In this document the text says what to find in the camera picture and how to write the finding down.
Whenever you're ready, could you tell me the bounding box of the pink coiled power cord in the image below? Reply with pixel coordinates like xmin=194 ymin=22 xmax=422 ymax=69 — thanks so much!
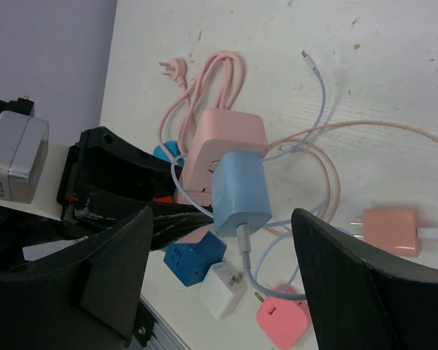
xmin=157 ymin=50 xmax=247 ymax=161

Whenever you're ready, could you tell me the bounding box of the blue cube plug adapter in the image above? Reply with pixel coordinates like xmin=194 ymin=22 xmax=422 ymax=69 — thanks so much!
xmin=164 ymin=232 xmax=226 ymax=287

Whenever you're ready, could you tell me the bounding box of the white charger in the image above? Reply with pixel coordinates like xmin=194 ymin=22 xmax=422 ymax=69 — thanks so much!
xmin=198 ymin=261 xmax=247 ymax=320

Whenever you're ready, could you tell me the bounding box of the pink power strip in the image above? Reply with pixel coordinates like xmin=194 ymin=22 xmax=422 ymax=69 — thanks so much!
xmin=173 ymin=108 xmax=269 ymax=206

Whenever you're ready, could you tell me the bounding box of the orange usb charger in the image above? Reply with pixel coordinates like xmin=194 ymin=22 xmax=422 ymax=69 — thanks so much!
xmin=350 ymin=207 xmax=420 ymax=257

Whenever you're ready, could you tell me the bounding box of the light blue plug adapter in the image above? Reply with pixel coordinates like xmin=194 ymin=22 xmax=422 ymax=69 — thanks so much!
xmin=152 ymin=139 xmax=183 ymax=172

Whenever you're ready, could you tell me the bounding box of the pale blue usb charger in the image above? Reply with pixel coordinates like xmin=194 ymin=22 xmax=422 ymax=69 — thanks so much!
xmin=212 ymin=151 xmax=272 ymax=237

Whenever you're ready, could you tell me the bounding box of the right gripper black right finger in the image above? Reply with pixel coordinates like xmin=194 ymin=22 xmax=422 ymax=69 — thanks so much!
xmin=291 ymin=209 xmax=438 ymax=349

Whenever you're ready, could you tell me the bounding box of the pale blue usb cable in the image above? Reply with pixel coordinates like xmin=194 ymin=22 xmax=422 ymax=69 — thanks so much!
xmin=169 ymin=49 xmax=351 ymax=303

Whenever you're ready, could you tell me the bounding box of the aluminium front rail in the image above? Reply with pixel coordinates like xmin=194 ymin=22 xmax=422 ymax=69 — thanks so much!
xmin=124 ymin=295 xmax=191 ymax=350

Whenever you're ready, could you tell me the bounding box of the coral plug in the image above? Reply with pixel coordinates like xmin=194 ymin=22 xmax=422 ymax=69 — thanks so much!
xmin=254 ymin=292 xmax=312 ymax=349

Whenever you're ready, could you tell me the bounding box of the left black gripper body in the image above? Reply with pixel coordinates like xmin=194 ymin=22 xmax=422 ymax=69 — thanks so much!
xmin=57 ymin=126 xmax=174 ymax=233

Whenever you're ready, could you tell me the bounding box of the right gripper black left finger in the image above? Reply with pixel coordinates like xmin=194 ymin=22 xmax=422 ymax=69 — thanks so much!
xmin=0 ymin=207 xmax=153 ymax=349

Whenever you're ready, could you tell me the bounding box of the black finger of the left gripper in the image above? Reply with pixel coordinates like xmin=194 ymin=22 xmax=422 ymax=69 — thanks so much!
xmin=76 ymin=202 xmax=213 ymax=251

